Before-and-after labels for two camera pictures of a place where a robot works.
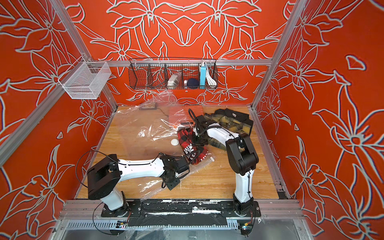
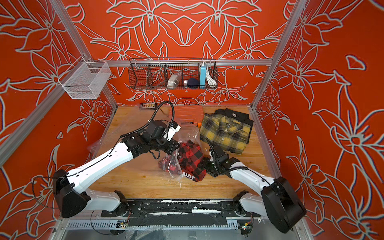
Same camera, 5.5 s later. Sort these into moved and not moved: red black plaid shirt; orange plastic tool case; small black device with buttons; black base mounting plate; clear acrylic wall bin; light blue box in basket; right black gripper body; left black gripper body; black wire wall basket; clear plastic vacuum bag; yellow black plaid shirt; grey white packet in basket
Moved: clear plastic vacuum bag; red black plaid shirt; left black gripper body; right black gripper body
Not moved: black base mounting plate; black wire wall basket; small black device with buttons; yellow black plaid shirt; grey white packet in basket; light blue box in basket; orange plastic tool case; clear acrylic wall bin
